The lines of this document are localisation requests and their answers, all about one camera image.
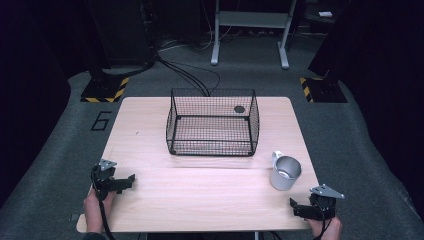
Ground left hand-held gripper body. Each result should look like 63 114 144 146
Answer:
90 158 118 202

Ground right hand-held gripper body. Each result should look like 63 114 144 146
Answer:
308 183 346 222

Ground silver metal cup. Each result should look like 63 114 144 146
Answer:
269 150 303 192

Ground black wire mesh basket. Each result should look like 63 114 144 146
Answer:
165 87 261 158

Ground person's right hand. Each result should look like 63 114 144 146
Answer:
305 215 343 240

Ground black hazard-striped stand base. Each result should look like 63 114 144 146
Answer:
80 75 131 104
298 76 348 104

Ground dark cabinet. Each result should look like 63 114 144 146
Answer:
84 0 158 69

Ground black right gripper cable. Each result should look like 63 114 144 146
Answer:
312 205 334 240

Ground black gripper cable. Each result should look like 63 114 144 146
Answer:
312 205 334 240
94 186 117 240

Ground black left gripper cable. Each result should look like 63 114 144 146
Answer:
94 186 117 240

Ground black floor cables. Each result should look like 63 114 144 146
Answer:
154 39 222 98

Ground white metal desk frame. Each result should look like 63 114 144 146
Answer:
210 0 298 70

